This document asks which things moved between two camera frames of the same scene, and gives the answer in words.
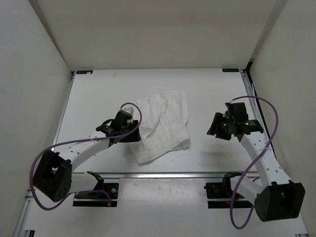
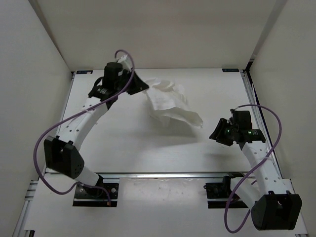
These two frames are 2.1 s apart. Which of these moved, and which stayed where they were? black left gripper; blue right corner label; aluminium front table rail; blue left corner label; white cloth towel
Moved: black left gripper; white cloth towel
Stayed: blue right corner label; aluminium front table rail; blue left corner label
